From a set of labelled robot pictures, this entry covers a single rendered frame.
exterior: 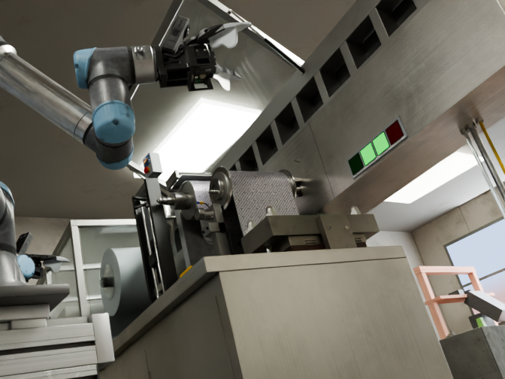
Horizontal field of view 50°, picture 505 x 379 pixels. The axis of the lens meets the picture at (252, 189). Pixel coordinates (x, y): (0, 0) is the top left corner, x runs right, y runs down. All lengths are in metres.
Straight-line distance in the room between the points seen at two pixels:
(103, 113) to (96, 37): 2.67
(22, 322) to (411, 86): 1.16
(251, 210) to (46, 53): 2.34
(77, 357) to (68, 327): 0.06
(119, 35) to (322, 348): 2.75
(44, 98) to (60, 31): 2.44
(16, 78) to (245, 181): 0.82
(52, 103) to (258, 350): 0.69
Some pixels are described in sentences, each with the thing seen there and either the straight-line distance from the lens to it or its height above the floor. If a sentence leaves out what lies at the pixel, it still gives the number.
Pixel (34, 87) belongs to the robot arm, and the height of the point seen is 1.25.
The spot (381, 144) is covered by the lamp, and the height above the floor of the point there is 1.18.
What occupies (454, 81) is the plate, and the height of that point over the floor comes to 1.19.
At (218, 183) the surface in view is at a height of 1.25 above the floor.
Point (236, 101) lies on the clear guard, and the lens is 2.26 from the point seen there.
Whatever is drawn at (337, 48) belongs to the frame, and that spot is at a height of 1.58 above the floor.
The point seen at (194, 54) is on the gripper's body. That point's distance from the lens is 1.12.
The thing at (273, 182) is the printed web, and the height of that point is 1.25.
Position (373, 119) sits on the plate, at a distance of 1.72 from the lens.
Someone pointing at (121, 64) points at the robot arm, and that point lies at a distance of 1.10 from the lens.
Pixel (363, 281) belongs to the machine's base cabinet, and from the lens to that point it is 1.51.
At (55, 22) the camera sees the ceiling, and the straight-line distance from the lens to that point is 3.59.
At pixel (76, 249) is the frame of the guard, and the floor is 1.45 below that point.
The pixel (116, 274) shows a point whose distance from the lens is 2.63.
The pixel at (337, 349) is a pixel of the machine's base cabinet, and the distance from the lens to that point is 1.39.
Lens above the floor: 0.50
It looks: 24 degrees up
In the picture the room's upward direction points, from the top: 15 degrees counter-clockwise
